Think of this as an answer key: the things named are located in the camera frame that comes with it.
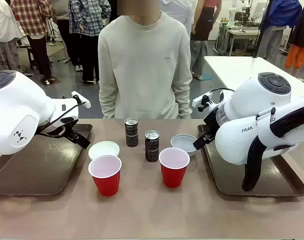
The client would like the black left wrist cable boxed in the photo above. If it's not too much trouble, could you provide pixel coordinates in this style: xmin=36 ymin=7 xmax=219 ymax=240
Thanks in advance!
xmin=38 ymin=100 xmax=89 ymax=131

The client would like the bystander in red plaid shirt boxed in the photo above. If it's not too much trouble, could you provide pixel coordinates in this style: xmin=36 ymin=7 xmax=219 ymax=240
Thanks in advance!
xmin=10 ymin=0 xmax=54 ymax=85

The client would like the person's right forearm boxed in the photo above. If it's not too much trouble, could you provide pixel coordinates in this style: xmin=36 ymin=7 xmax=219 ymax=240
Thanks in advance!
xmin=98 ymin=79 xmax=119 ymax=120

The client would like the dark brown plastic tray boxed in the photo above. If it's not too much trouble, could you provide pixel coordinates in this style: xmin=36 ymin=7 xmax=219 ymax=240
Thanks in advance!
xmin=197 ymin=124 xmax=304 ymax=197
xmin=0 ymin=123 xmax=94 ymax=197

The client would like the person's left forearm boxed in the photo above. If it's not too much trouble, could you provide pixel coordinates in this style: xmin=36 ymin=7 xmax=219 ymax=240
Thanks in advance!
xmin=172 ymin=79 xmax=193 ymax=119

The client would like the red plastic cup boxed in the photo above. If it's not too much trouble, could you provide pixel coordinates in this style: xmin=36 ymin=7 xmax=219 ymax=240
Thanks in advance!
xmin=158 ymin=147 xmax=191 ymax=189
xmin=87 ymin=154 xmax=123 ymax=198

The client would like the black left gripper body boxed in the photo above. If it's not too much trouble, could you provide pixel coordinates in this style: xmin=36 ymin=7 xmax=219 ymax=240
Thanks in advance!
xmin=38 ymin=116 xmax=80 ymax=139

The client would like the person in beige sweater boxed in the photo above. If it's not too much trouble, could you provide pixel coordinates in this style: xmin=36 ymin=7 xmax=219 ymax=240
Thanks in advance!
xmin=97 ymin=10 xmax=193 ymax=120

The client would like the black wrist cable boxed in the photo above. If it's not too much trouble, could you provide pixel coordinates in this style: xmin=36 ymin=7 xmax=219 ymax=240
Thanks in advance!
xmin=38 ymin=100 xmax=89 ymax=131
xmin=209 ymin=87 xmax=236 ymax=95

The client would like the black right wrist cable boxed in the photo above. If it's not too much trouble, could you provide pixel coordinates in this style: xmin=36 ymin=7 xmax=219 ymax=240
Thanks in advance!
xmin=209 ymin=87 xmax=236 ymax=95

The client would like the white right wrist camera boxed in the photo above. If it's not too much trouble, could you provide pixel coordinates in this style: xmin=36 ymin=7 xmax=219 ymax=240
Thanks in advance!
xmin=192 ymin=92 xmax=213 ymax=112

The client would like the bystander in orange trousers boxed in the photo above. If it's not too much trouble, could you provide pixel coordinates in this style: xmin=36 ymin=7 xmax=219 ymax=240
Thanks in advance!
xmin=284 ymin=0 xmax=304 ymax=70

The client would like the white plastic bowl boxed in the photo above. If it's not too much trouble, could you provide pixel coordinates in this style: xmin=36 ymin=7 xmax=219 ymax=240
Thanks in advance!
xmin=88 ymin=140 xmax=121 ymax=162
xmin=170 ymin=133 xmax=199 ymax=159

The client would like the bystander in blue plaid shirt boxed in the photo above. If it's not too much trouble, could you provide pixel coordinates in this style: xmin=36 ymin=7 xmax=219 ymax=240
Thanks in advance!
xmin=67 ymin=0 xmax=112 ymax=85

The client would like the bystander in black apron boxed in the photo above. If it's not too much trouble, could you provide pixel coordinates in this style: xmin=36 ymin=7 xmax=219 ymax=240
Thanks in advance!
xmin=190 ymin=0 xmax=223 ymax=80

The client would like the grey background workbench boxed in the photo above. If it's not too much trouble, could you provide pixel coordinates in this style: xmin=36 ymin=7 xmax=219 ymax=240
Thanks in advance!
xmin=216 ymin=19 xmax=263 ymax=56

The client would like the black pepsi can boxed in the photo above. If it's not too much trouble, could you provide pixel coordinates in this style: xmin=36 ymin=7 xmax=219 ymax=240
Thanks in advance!
xmin=144 ymin=130 xmax=161 ymax=163
xmin=124 ymin=117 xmax=139 ymax=148

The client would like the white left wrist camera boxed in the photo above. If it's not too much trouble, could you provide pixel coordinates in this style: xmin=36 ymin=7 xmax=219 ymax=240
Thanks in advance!
xmin=71 ymin=90 xmax=92 ymax=109

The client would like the white side table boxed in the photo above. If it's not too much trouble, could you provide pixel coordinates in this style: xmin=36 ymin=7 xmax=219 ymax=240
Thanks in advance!
xmin=203 ymin=55 xmax=304 ymax=95

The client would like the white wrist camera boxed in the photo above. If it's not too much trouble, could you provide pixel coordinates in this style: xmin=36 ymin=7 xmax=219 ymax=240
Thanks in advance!
xmin=192 ymin=92 xmax=213 ymax=112
xmin=71 ymin=90 xmax=92 ymax=109

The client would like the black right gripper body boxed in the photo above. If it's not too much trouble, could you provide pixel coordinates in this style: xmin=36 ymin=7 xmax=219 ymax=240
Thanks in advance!
xmin=203 ymin=106 xmax=222 ymax=138

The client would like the black braided cable sleeve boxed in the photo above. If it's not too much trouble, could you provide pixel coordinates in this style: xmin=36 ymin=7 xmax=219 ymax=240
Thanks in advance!
xmin=241 ymin=101 xmax=304 ymax=192

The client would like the bystander in white shirt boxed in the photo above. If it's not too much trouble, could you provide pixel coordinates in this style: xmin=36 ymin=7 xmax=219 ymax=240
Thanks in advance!
xmin=0 ymin=0 xmax=23 ymax=74

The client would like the bystander in blue jacket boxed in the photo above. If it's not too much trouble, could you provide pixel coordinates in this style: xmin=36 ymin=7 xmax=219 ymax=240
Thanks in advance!
xmin=256 ymin=0 xmax=303 ymax=65

